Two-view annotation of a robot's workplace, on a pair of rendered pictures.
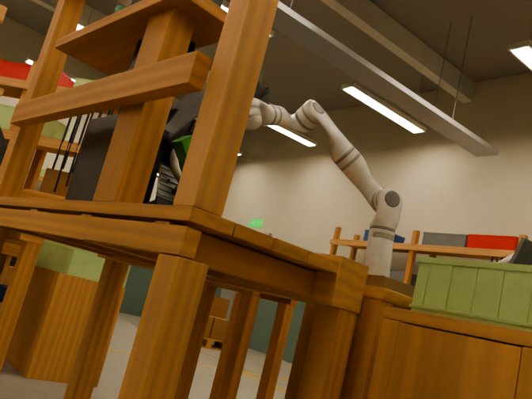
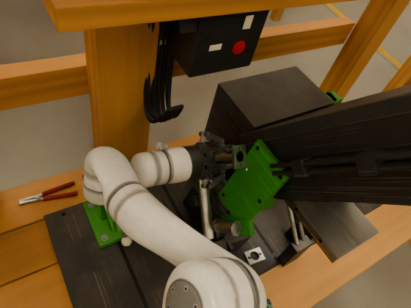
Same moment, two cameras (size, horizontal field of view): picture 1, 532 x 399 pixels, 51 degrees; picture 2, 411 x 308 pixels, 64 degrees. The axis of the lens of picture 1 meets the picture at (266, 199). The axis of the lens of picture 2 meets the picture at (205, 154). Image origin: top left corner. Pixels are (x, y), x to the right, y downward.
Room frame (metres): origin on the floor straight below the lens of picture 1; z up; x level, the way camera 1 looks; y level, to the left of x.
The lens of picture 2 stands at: (1.89, -0.21, 1.80)
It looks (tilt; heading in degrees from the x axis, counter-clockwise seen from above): 49 degrees down; 88
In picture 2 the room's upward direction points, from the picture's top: 17 degrees clockwise
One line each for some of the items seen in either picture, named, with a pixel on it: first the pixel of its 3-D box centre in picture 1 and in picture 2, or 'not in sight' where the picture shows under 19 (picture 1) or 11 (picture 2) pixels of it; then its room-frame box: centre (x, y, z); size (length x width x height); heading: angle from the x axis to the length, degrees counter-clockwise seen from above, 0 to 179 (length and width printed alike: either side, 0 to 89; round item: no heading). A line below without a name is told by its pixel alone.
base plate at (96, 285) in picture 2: not in sight; (240, 208); (2.08, 0.39, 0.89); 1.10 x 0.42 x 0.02; 41
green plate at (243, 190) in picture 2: not in sight; (260, 182); (2.06, 0.30, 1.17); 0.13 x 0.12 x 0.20; 41
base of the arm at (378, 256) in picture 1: (378, 254); not in sight; (2.00, -0.44, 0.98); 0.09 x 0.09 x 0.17; 44
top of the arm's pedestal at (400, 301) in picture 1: (370, 296); not in sight; (2.00, -0.44, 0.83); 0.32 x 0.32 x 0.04; 42
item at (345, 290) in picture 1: (203, 260); (284, 293); (2.26, 0.18, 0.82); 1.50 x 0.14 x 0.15; 41
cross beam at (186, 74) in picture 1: (86, 98); (204, 54); (1.83, 0.67, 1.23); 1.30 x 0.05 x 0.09; 41
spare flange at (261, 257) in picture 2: not in sight; (254, 256); (2.14, 0.24, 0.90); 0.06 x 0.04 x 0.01; 34
